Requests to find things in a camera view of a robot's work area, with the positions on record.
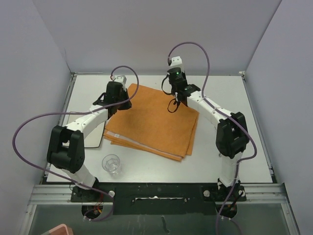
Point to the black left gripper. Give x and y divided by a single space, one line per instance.
126 105

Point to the orange cloth placemat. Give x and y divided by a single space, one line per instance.
150 126

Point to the white square plate black rim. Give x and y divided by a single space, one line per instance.
94 139

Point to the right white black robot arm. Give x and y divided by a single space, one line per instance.
231 141

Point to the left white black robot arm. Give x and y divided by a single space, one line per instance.
66 150

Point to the clear plastic cup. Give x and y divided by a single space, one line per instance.
111 164

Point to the pink box corner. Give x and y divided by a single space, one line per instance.
61 229

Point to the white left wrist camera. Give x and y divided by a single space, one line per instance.
120 79

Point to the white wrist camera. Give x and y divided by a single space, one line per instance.
175 62
120 79

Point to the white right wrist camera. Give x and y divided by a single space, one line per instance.
175 62

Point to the aluminium right side rail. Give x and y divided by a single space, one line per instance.
258 126

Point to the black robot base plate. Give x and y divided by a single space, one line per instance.
160 198

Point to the aluminium front frame rail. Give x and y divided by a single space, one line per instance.
255 194

